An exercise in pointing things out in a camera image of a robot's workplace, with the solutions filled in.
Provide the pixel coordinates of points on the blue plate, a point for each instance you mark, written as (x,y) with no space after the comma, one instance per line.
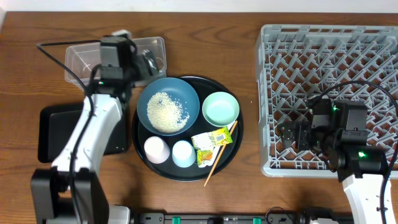
(177,89)

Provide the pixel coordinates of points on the clear plastic bin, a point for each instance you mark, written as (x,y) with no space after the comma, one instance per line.
(82,58)

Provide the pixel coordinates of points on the yellow green snack wrapper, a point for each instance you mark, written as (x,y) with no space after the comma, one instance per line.
(211,141)

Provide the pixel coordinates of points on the light blue cup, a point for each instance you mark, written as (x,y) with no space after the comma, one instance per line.
(183,154)

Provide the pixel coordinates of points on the round black tray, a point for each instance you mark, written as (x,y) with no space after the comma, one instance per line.
(203,87)

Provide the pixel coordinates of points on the white pink cup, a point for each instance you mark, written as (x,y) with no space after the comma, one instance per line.
(157,151)

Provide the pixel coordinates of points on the wooden chopstick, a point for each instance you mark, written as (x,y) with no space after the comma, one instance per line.
(219,156)

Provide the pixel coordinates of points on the pile of white rice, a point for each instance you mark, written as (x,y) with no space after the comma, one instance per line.
(165,114)

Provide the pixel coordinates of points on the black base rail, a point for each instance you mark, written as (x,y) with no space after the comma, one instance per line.
(277,218)

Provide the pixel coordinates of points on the mint green bowl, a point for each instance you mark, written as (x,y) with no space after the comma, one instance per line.
(220,109)

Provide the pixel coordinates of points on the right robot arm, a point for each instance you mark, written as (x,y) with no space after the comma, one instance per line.
(338,132)

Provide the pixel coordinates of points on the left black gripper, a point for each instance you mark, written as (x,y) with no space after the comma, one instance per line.
(144,65)

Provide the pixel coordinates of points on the black rectangular tray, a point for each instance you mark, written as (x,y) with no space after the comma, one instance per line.
(57,124)

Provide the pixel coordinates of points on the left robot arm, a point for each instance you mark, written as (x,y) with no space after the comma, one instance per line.
(70,191)

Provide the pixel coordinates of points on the grey dishwasher rack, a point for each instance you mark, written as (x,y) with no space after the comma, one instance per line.
(295,62)

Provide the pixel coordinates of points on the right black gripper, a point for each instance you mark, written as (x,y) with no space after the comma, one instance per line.
(288,134)

